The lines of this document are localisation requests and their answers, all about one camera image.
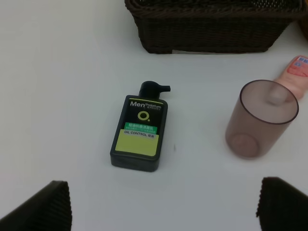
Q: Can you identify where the dark green pump bottle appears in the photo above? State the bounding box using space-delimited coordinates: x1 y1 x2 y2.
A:
110 81 171 172

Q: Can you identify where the orange wicker basket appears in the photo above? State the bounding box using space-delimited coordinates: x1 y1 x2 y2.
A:
298 16 308 40

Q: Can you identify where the translucent pink plastic cup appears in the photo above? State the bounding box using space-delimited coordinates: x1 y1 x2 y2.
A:
225 80 299 159

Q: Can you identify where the dark brown wicker basket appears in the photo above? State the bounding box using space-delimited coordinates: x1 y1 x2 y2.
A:
125 0 308 54

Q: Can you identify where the pink lotion bottle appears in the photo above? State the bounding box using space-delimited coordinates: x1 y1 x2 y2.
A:
268 55 308 105

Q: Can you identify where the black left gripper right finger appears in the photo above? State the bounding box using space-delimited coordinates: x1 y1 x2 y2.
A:
256 177 308 231

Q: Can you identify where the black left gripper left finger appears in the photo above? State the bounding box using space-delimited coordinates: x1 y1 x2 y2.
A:
0 180 72 231

